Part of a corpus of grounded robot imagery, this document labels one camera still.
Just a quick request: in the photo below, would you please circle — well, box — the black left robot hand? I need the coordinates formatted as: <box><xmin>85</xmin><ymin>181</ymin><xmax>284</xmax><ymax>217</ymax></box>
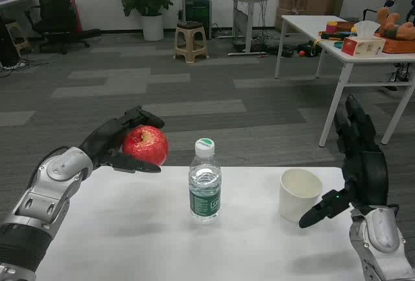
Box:
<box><xmin>77</xmin><ymin>105</ymin><xmax>165</xmax><ymax>175</ymax></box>

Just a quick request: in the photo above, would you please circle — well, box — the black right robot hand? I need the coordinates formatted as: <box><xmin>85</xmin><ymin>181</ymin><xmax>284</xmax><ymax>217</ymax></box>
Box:
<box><xmin>298</xmin><ymin>94</ymin><xmax>399</xmax><ymax>230</ymax></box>

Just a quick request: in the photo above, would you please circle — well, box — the red apple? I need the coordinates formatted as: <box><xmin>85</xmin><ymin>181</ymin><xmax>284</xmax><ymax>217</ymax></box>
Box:
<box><xmin>122</xmin><ymin>125</ymin><xmax>171</xmax><ymax>167</ymax></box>

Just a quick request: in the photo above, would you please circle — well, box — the white paper cup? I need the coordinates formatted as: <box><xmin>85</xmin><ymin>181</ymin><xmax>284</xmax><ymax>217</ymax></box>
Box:
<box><xmin>279</xmin><ymin>168</ymin><xmax>324</xmax><ymax>224</ymax></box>

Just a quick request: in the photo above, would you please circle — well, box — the clear plastic water bottle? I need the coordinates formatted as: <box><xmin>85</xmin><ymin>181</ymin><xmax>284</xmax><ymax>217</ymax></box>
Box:
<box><xmin>188</xmin><ymin>138</ymin><xmax>223</xmax><ymax>225</ymax></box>

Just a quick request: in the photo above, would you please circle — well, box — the red white tissue box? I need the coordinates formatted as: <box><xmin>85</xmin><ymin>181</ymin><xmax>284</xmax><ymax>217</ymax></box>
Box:
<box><xmin>341</xmin><ymin>20</ymin><xmax>387</xmax><ymax>58</ymax></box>

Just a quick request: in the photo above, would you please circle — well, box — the beige plastic stool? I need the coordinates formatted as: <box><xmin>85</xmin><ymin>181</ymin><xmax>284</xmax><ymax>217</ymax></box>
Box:
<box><xmin>174</xmin><ymin>21</ymin><xmax>210</xmax><ymax>64</ymax></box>

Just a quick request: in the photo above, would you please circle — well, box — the light wooden stool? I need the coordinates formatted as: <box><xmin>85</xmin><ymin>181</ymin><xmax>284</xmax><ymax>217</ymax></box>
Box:
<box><xmin>4</xmin><ymin>21</ymin><xmax>32</xmax><ymax>58</ymax></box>

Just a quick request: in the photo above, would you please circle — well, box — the orange tray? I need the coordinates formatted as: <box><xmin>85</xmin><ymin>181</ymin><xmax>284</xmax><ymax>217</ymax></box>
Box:
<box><xmin>372</xmin><ymin>32</ymin><xmax>415</xmax><ymax>55</ymax></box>

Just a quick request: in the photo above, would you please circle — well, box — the black office chair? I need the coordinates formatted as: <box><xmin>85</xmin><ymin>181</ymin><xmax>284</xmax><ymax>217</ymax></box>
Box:
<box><xmin>25</xmin><ymin>0</ymin><xmax>102</xmax><ymax>55</ymax></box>

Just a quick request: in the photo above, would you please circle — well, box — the black yellow floor equipment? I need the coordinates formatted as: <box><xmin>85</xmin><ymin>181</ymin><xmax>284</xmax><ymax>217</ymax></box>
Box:
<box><xmin>297</xmin><ymin>42</ymin><xmax>322</xmax><ymax>58</ymax></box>

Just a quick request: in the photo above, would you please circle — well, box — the black yellow hand tool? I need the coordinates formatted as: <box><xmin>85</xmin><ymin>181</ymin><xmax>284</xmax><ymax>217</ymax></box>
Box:
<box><xmin>320</xmin><ymin>32</ymin><xmax>345</xmax><ymax>42</ymax></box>

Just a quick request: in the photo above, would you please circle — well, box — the brown plush toy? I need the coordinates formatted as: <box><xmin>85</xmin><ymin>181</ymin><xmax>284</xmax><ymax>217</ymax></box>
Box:
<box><xmin>375</xmin><ymin>6</ymin><xmax>415</xmax><ymax>40</ymax></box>

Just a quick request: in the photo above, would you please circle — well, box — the black computer case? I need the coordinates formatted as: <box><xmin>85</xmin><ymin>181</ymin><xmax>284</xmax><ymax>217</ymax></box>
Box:
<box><xmin>182</xmin><ymin>0</ymin><xmax>213</xmax><ymax>40</ymax></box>

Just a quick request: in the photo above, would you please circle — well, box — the white desk with dark underside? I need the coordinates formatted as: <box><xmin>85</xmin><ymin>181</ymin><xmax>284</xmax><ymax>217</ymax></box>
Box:
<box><xmin>0</xmin><ymin>0</ymin><xmax>34</xmax><ymax>69</ymax></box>

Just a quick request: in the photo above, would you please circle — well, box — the white table with white legs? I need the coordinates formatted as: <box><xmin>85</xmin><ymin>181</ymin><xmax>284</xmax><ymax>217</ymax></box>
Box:
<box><xmin>274</xmin><ymin>14</ymin><xmax>415</xmax><ymax>148</ymax></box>

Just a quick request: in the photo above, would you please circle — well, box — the large brown cardboard box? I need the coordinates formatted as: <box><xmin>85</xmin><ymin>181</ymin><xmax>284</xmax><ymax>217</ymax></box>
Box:
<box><xmin>305</xmin><ymin>0</ymin><xmax>348</xmax><ymax>18</ymax></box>

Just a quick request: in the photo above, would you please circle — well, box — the white standing desk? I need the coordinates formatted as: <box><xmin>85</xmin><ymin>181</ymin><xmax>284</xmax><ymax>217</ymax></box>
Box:
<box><xmin>217</xmin><ymin>0</ymin><xmax>276</xmax><ymax>57</ymax></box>

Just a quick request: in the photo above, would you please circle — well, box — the brown corrugated cardboard stack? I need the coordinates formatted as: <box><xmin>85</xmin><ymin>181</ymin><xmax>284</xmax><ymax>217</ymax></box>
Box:
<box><xmin>274</xmin><ymin>0</ymin><xmax>311</xmax><ymax>32</ymax></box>

